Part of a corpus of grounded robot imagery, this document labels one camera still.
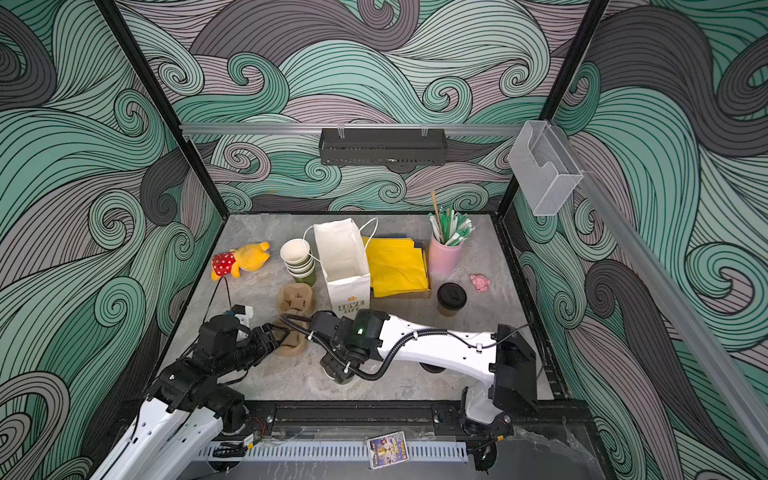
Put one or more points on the white slotted cable duct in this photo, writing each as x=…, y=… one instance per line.
x=339, y=451

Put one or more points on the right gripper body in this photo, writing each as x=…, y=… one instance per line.
x=338, y=363

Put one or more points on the yellow bear plush toy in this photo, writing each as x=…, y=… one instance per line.
x=250, y=258

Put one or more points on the small picture card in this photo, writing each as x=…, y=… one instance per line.
x=387, y=449

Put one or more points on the stack of pulp cup carriers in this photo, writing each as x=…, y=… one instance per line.
x=297, y=299

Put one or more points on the stack of paper cups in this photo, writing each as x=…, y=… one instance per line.
x=298, y=260

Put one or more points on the pink straw holder cup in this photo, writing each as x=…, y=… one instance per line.
x=442, y=259

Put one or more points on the white paper takeout bag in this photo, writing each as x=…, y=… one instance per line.
x=341, y=248

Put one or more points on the small pink toy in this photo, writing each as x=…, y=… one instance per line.
x=480, y=282

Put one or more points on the yellow napkin stack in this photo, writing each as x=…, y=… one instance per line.
x=397, y=266

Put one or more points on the brown paper coffee cup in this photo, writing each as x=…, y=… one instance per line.
x=448, y=311

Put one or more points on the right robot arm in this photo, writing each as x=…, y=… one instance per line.
x=502, y=363

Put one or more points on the black wall shelf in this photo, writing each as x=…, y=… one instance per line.
x=342, y=146

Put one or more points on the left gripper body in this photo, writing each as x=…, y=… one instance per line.
x=249, y=351

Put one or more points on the wrapped straws bundle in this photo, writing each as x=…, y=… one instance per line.
x=449, y=227

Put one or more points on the clear acrylic wall holder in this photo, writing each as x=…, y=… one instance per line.
x=544, y=164

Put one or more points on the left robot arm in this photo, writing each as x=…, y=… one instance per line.
x=187, y=405

